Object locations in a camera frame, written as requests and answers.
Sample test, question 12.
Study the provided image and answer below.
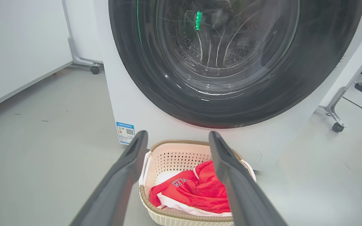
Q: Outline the black round glass washer door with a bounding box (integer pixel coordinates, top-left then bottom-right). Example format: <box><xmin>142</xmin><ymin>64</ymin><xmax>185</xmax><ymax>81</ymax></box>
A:
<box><xmin>108</xmin><ymin>0</ymin><xmax>362</xmax><ymax>129</ymax></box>

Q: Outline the grey metal frame leg caster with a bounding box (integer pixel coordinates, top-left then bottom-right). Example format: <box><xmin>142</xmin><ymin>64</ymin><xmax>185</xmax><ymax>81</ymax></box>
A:
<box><xmin>324</xmin><ymin>38</ymin><xmax>362</xmax><ymax>132</ymax></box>
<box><xmin>62</xmin><ymin>0</ymin><xmax>101</xmax><ymax>75</ymax></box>

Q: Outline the red and white jersey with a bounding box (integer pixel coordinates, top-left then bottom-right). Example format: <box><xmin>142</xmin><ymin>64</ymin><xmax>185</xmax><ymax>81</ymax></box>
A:
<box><xmin>149</xmin><ymin>160</ymin><xmax>233</xmax><ymax>217</ymax></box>

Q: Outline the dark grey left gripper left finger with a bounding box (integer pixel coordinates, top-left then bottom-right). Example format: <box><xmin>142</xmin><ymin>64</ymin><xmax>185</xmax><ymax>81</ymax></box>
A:
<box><xmin>69</xmin><ymin>130</ymin><xmax>149</xmax><ymax>226</ymax></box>

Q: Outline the white front-load washing machine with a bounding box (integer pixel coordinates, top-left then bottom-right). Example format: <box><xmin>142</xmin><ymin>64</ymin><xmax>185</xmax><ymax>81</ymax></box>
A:
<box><xmin>94</xmin><ymin>0</ymin><xmax>362</xmax><ymax>171</ymax></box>

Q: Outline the cream perforated basket brown rim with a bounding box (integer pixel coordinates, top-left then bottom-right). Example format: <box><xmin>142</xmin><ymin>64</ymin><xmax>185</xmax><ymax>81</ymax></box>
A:
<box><xmin>139</xmin><ymin>140</ymin><xmax>257</xmax><ymax>226</ymax></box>

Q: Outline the blue energy label sticker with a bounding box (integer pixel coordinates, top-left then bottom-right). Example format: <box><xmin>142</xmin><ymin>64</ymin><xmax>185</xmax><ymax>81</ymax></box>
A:
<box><xmin>116</xmin><ymin>122</ymin><xmax>135</xmax><ymax>145</ymax></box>

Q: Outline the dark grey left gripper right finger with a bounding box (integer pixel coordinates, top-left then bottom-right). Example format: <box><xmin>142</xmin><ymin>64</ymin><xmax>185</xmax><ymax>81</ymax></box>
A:
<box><xmin>209</xmin><ymin>131</ymin><xmax>288</xmax><ymax>226</ymax></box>

